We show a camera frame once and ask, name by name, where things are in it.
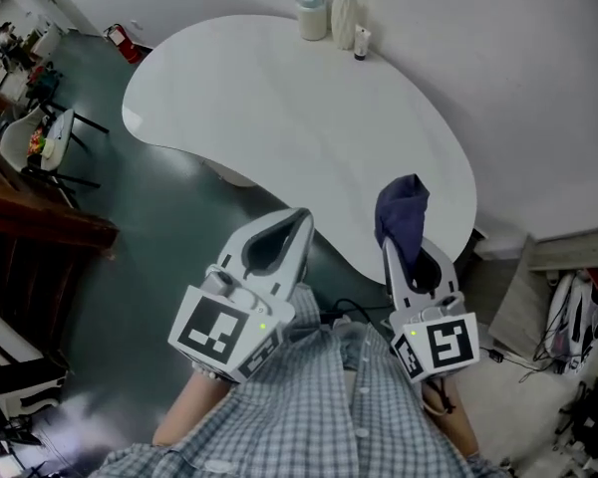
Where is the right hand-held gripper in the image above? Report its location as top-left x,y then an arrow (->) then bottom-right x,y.
381,235 -> 481,385

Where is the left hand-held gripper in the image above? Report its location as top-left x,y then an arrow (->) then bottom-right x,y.
167,207 -> 316,385

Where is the dark blue cloth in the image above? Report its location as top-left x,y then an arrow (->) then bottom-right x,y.
374,173 -> 432,268

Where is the person's left forearm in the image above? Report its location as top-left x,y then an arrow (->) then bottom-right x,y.
151,360 -> 240,450

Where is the person's right forearm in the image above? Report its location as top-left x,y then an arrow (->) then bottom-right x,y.
421,373 -> 481,460

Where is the white curved table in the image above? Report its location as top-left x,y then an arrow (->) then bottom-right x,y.
122,14 -> 479,288

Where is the grey wooden cabinet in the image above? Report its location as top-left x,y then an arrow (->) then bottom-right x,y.
487,226 -> 598,362

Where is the checked shirt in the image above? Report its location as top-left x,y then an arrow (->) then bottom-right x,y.
87,284 -> 509,478

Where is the white tube with black cap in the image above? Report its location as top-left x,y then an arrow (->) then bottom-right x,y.
354,24 -> 371,62

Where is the white bottle with blue lid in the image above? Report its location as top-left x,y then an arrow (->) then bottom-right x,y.
293,0 -> 329,42

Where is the white ribbed vase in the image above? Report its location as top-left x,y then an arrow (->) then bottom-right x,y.
331,0 -> 359,51

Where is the red fire extinguisher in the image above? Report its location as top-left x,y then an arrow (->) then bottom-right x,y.
103,23 -> 144,65

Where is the white chair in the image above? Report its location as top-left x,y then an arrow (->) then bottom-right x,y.
0,106 -> 46,173

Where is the white black striped object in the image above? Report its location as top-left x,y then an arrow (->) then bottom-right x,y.
0,296 -> 69,407

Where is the black floor cable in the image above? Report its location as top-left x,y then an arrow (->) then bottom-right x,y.
323,297 -> 395,326

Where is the black wrist cord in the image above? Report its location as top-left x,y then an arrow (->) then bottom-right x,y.
426,378 -> 457,416

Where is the white bead bracelet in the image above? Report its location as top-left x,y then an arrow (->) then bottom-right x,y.
191,360 -> 220,381

